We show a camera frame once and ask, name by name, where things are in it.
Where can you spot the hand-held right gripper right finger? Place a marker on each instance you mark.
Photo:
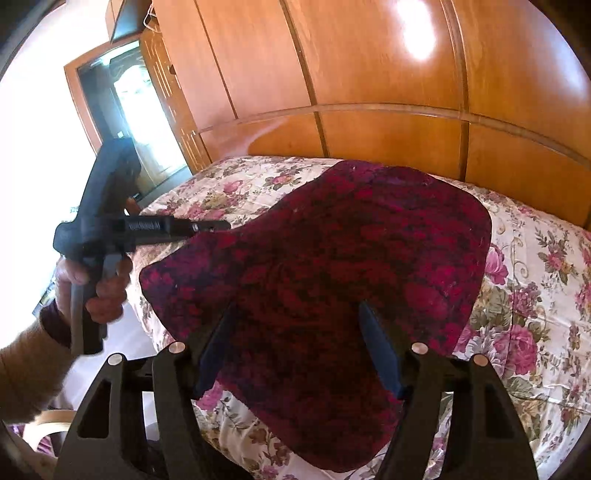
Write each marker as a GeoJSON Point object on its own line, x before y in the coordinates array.
{"type": "Point", "coordinates": [379, 350]}

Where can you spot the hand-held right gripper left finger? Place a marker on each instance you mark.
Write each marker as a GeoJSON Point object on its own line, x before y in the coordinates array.
{"type": "Point", "coordinates": [217, 353]}

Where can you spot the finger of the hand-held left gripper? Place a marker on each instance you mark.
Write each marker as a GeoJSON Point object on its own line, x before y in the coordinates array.
{"type": "Point", "coordinates": [180, 227]}

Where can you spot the maroon knitted sweater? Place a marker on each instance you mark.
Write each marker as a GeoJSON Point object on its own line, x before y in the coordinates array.
{"type": "Point", "coordinates": [323, 258]}

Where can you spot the person's left forearm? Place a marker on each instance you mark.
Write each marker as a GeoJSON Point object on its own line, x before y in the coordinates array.
{"type": "Point", "coordinates": [27, 369]}

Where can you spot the person's left hand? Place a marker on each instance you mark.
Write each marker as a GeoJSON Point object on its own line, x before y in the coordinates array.
{"type": "Point", "coordinates": [104, 295]}

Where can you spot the wooden framed mirror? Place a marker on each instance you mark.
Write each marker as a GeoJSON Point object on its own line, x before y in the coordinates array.
{"type": "Point", "coordinates": [134, 106]}

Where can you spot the carved wooden wardrobe door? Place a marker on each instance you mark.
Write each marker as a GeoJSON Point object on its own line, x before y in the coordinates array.
{"type": "Point", "coordinates": [171, 92]}

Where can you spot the floral bedspread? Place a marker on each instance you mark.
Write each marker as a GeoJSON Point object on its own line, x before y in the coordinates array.
{"type": "Point", "coordinates": [531, 323]}

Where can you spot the wooden headboard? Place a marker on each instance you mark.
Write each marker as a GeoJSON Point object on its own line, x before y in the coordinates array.
{"type": "Point", "coordinates": [369, 60]}

